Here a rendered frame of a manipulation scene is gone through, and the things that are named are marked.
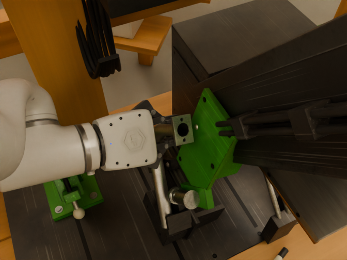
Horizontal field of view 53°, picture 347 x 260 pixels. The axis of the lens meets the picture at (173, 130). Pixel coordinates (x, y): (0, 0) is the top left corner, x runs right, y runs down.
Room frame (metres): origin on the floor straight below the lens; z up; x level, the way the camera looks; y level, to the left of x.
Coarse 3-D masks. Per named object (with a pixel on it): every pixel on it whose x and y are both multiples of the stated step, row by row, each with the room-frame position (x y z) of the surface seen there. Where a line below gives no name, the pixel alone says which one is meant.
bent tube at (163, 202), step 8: (176, 120) 0.40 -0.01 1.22; (184, 120) 0.40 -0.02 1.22; (160, 128) 0.42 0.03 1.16; (168, 128) 0.40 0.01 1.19; (176, 128) 0.38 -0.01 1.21; (184, 128) 0.40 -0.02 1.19; (160, 136) 0.42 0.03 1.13; (176, 136) 0.37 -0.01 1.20; (184, 136) 0.38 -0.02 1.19; (192, 136) 0.38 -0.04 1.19; (176, 144) 0.36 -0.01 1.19; (160, 168) 0.39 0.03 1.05; (152, 176) 0.38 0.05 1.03; (160, 176) 0.38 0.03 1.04; (160, 184) 0.36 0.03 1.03; (160, 192) 0.35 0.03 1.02; (160, 200) 0.33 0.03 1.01; (168, 200) 0.34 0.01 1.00; (160, 208) 0.32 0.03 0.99; (168, 208) 0.32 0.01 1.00; (160, 216) 0.31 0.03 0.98
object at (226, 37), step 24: (264, 0) 0.75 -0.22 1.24; (192, 24) 0.66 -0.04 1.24; (216, 24) 0.66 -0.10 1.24; (240, 24) 0.66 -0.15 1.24; (264, 24) 0.66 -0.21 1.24; (288, 24) 0.66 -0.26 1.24; (312, 24) 0.66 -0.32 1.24; (192, 48) 0.58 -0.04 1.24; (216, 48) 0.58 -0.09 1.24; (240, 48) 0.58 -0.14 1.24; (264, 48) 0.58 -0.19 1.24; (192, 72) 0.56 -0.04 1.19; (216, 72) 0.51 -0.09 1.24; (192, 96) 0.55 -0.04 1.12
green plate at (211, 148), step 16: (208, 96) 0.41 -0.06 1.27; (208, 112) 0.40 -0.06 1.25; (224, 112) 0.37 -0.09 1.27; (192, 128) 0.41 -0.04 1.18; (208, 128) 0.38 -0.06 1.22; (224, 128) 0.35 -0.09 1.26; (192, 144) 0.39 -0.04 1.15; (208, 144) 0.36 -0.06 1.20; (224, 144) 0.33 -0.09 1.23; (192, 160) 0.37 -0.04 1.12; (208, 160) 0.34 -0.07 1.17; (224, 160) 0.32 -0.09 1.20; (192, 176) 0.35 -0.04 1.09; (208, 176) 0.32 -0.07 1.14; (224, 176) 0.34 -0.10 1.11
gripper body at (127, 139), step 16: (128, 112) 0.38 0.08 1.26; (144, 112) 0.39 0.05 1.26; (96, 128) 0.34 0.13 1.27; (112, 128) 0.35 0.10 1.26; (128, 128) 0.36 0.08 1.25; (144, 128) 0.36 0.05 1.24; (112, 144) 0.33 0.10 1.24; (128, 144) 0.33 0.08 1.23; (144, 144) 0.34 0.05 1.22; (112, 160) 0.31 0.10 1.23; (128, 160) 0.31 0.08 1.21; (144, 160) 0.32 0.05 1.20
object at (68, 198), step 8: (72, 176) 0.40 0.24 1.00; (56, 184) 0.38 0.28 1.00; (64, 184) 0.38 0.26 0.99; (72, 184) 0.39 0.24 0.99; (80, 184) 0.39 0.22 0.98; (64, 192) 0.36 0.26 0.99; (72, 192) 0.36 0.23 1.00; (80, 192) 0.37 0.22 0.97; (64, 200) 0.34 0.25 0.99; (72, 200) 0.34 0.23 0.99
